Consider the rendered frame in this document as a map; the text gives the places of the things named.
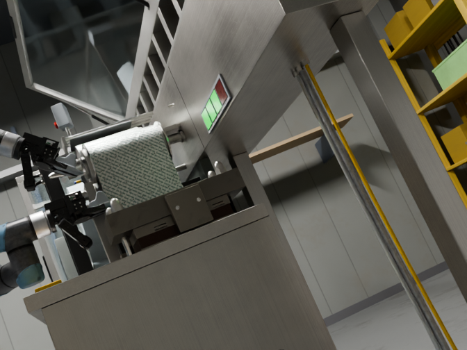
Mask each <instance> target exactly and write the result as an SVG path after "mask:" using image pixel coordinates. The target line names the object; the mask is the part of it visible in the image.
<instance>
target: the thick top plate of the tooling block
mask: <svg viewBox="0 0 467 350"><path fill-rule="evenodd" d="M196 184H199V187H200V189H201V191H202V194H203V195H204V198H205V200H206V201H210V200H211V199H214V198H217V197H220V196H222V195H224V194H227V196H228V197H230V196H231V199H233V198H234V197H235V196H236V195H237V194H238V193H239V192H240V191H241V190H242V189H243V188H244V187H245V186H246V185H245V182H244V180H243V178H242V176H241V174H240V172H239V169H238V168H234V169H231V170H229V171H227V172H223V173H221V174H218V175H215V176H212V177H210V178H206V179H204V180H202V181H199V182H196V183H193V184H191V185H187V186H185V187H182V188H179V189H177V190H174V191H171V192H168V193H166V194H163V195H161V196H158V197H155V198H153V199H149V200H147V201H143V202H142V203H138V204H136V205H134V206H130V207H128V208H125V209H122V210H119V211H117V212H114V213H111V214H109V215H106V218H105V222H104V230H105V232H106V235H107V238H108V241H109V242H110V245H111V246H114V245H116V244H119V243H121V242H122V241H121V239H120V238H123V237H124V236H127V235H128V236H129V238H130V237H131V234H132V231H133V229H135V228H138V227H141V226H144V225H146V224H149V223H152V222H155V221H157V220H159V219H162V218H164V217H167V216H170V215H171V212H170V209H169V208H168V206H167V203H166V201H165V196H167V195H169V194H172V193H175V192H178V191H180V190H183V189H186V188H189V187H191V186H194V185H196Z"/></svg>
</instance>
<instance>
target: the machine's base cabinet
mask: <svg viewBox="0 0 467 350"><path fill-rule="evenodd" d="M42 313H43V315H44V319H45V321H46V323H47V327H48V331H49V334H50V336H51V340H52V342H53V344H54V348H55V350H279V349H284V350H330V348H329V346H328V344H327V341H326V339H325V337H324V335H323V333H322V331H321V329H320V326H319V324H318V322H317V319H316V317H315V315H314V314H313V311H312V309H311V307H310V304H309V302H308V300H307V297H306V295H305V293H304V291H303V289H302V286H301V285H300V282H299V280H298V278H297V275H296V273H295V271H294V269H293V266H292V265H291V263H290V260H289V258H288V256H287V253H286V251H285V249H284V246H283V244H282V243H281V240H280V238H279V236H278V234H277V231H276V229H275V227H274V224H273V223H272V220H271V218H270V216H267V217H264V218H262V219H259V220H257V221H255V222H252V223H250V224H247V225H245V226H242V227H240V228H237V229H235V230H233V231H230V232H228V233H225V234H223V235H220V236H218V237H215V238H213V239H211V240H208V241H206V242H203V243H201V244H198V245H196V246H193V247H191V248H189V249H186V250H184V251H181V252H178V253H176V254H174V255H172V256H169V257H167V258H164V259H162V260H159V261H157V262H154V263H152V264H150V265H147V266H144V267H142V268H140V269H137V270H135V271H132V272H129V273H128V274H125V275H123V276H120V277H117V278H114V279H113V280H111V281H108V282H105V283H102V284H101V285H98V286H96V287H93V288H90V289H89V290H86V291H83V292H81V293H78V294H75V295H74V296H71V297H68V298H66V299H63V300H62V301H59V302H56V303H53V304H51V305H50V306H47V307H44V308H42Z"/></svg>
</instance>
